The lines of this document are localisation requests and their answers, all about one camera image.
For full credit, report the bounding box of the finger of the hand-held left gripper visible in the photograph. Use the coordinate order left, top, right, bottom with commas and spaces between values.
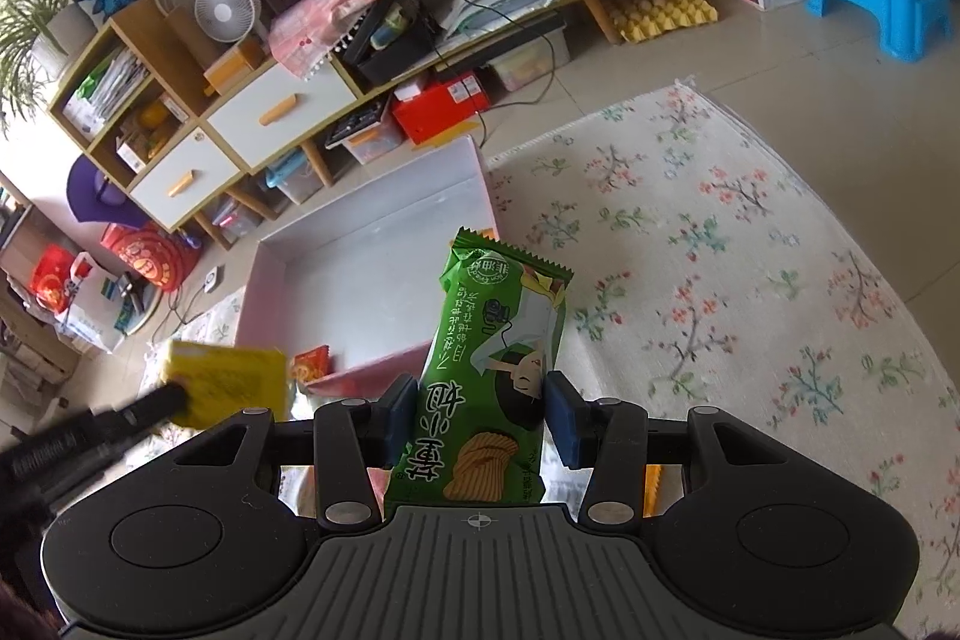
88, 383, 188, 453

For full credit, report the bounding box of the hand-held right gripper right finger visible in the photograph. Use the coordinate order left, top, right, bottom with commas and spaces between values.
544, 370, 788, 528

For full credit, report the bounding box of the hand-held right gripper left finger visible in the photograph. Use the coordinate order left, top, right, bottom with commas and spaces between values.
172, 374, 418, 531

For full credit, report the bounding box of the yellow snack packet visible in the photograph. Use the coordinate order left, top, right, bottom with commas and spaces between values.
163, 340, 290, 431

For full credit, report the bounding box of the green snack packet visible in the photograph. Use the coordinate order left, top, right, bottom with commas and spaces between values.
384, 227, 575, 507

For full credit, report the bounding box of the grey cardboard box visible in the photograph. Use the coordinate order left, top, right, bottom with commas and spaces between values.
235, 136, 500, 401

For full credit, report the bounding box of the red snack packet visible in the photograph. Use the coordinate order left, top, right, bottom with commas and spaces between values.
294, 346, 332, 386

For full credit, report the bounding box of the red printed bag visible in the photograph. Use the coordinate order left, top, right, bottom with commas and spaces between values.
101, 222, 200, 294

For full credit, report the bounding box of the red gift bag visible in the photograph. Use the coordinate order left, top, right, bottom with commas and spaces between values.
30, 246, 80, 311

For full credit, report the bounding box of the purple hat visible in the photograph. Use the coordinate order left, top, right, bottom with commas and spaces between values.
66, 154, 143, 229

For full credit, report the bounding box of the blue lidded plastic bin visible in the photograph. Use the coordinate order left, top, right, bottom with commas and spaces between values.
262, 152, 323, 206

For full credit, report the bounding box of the clear bin with keyboard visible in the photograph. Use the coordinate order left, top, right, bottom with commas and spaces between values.
324, 100, 406, 165

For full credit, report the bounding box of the wooden white drawer cabinet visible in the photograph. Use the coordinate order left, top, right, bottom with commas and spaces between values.
46, 0, 815, 251

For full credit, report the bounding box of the red cardboard box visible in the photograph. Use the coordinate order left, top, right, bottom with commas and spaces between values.
391, 70, 493, 146

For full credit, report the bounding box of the orange box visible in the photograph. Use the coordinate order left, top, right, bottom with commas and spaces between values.
202, 40, 267, 97

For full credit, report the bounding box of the clear storage bin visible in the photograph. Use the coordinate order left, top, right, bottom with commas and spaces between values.
487, 25, 571, 94

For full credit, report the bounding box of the black case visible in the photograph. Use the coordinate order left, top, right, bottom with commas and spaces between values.
351, 0, 445, 88

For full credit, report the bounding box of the green potted plant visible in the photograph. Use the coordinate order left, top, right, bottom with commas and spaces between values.
0, 0, 98, 124

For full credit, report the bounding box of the white desk fan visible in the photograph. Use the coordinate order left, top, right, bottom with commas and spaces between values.
193, 0, 263, 45

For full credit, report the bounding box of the yellow egg tray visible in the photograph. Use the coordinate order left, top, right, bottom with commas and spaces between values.
604, 0, 719, 45

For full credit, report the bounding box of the black cable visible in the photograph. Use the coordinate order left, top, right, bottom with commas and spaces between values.
341, 0, 560, 150

